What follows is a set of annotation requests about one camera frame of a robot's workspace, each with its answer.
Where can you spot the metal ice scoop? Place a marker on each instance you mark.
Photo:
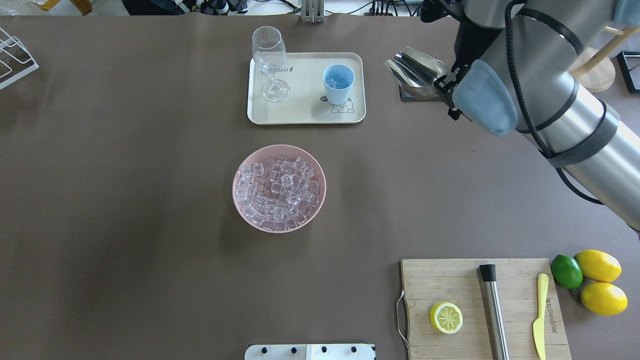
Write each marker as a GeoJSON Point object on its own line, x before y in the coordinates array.
{"type": "Point", "coordinates": [416, 71]}

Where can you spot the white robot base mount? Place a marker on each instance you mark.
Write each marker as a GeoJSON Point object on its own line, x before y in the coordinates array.
{"type": "Point", "coordinates": [311, 351]}

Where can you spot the metal muddler bar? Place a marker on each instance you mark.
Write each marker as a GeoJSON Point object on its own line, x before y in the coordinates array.
{"type": "Point", "coordinates": [495, 314]}

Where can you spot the yellow lemon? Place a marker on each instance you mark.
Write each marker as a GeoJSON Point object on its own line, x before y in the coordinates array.
{"type": "Point", "coordinates": [604, 299]}
{"type": "Point", "coordinates": [598, 265]}

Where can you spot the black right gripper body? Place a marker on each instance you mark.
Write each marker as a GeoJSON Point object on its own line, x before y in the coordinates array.
{"type": "Point", "coordinates": [445, 84]}

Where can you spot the white wire cup rack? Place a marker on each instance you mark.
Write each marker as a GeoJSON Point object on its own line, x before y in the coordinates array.
{"type": "Point", "coordinates": [15, 60]}

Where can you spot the cream serving tray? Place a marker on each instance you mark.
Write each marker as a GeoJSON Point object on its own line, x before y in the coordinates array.
{"type": "Point", "coordinates": [306, 104]}

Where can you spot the wooden cup stand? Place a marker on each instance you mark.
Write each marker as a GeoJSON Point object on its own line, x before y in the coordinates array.
{"type": "Point", "coordinates": [593, 69]}

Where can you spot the yellow plastic knife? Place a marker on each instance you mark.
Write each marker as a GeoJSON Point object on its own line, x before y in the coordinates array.
{"type": "Point", "coordinates": [539, 324]}

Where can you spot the grey folded cloth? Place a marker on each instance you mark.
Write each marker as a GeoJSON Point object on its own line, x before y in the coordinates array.
{"type": "Point", "coordinates": [406, 97]}

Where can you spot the green lime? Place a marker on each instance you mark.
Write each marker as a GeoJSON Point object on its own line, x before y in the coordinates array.
{"type": "Point", "coordinates": [566, 272]}

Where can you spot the blue plastic cup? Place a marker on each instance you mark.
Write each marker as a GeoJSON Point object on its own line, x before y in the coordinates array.
{"type": "Point", "coordinates": [333, 96]}

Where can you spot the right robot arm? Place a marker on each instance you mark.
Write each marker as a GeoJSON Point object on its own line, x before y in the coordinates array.
{"type": "Point", "coordinates": [511, 72]}

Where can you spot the half lemon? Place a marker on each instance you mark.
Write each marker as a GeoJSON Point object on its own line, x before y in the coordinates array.
{"type": "Point", "coordinates": [446, 317]}

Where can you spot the black glass rack tray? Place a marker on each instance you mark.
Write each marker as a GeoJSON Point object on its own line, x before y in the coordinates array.
{"type": "Point", "coordinates": [628, 62]}

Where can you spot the clear wine glass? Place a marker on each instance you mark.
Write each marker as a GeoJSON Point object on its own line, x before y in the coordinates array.
{"type": "Point", "coordinates": [270, 55]}

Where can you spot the pink bowl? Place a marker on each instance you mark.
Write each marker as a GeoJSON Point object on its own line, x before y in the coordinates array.
{"type": "Point", "coordinates": [279, 188]}

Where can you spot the ice cubes pile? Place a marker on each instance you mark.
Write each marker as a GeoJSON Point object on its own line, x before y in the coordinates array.
{"type": "Point", "coordinates": [277, 192]}

